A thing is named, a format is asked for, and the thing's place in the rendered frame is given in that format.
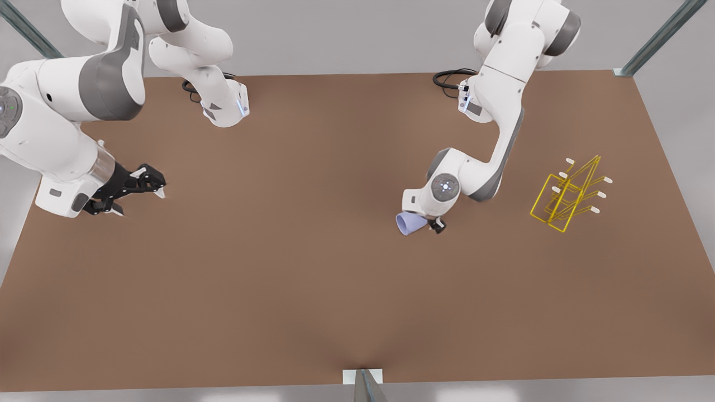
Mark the lavender cup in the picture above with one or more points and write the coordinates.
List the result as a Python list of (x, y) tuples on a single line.
[(409, 224)]

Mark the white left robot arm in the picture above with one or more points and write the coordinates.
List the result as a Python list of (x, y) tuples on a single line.
[(503, 61)]

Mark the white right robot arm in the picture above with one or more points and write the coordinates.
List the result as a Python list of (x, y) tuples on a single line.
[(56, 100)]

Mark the silver frame post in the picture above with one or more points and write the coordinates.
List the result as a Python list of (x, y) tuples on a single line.
[(659, 38), (28, 29), (366, 385)]

